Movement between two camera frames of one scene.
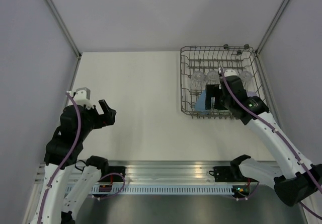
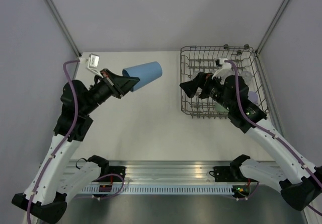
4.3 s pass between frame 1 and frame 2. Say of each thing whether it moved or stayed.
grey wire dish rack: stayed
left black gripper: moved
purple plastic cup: stayed
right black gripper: moved
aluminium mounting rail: stayed
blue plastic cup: moved
